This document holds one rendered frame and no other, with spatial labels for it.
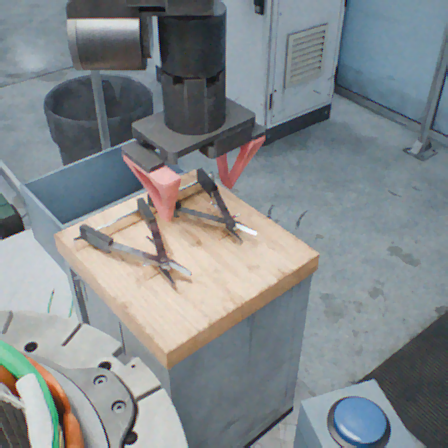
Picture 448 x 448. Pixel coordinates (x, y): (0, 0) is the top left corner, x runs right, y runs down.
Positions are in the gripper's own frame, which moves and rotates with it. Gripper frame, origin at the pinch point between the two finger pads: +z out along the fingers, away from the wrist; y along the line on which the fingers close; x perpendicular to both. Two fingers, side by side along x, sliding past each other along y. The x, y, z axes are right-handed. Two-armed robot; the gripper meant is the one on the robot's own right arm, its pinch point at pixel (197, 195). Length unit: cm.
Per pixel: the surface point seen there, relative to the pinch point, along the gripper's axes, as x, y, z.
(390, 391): 1, -70, 109
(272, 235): 7.4, -4.0, 2.8
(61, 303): -24.5, 9.1, 32.0
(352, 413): 25.3, 4.8, 4.1
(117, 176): -17.9, -0.7, 7.8
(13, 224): -54, 5, 37
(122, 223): -3.6, 7.1, 2.1
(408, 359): -2, -84, 110
